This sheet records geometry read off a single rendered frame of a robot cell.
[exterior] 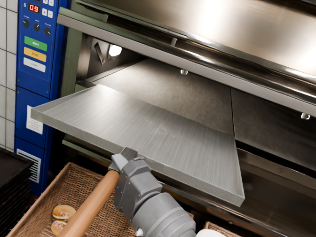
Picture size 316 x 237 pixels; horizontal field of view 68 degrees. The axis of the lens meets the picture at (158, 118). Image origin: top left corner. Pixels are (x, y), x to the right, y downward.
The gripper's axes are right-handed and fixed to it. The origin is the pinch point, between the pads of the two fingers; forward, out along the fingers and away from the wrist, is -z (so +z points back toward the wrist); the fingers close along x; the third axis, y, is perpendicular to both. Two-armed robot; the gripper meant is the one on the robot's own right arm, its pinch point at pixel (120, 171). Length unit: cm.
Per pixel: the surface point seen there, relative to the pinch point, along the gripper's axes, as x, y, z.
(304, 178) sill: -3, -59, 22
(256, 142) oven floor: -2, -58, 3
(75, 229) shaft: 1.3, 13.6, 9.2
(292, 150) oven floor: -2, -72, 12
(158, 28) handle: 26.7, -17.5, -20.7
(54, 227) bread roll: -57, -2, -32
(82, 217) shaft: 1.4, 11.8, 7.8
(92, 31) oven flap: 21.0, -4.5, -30.7
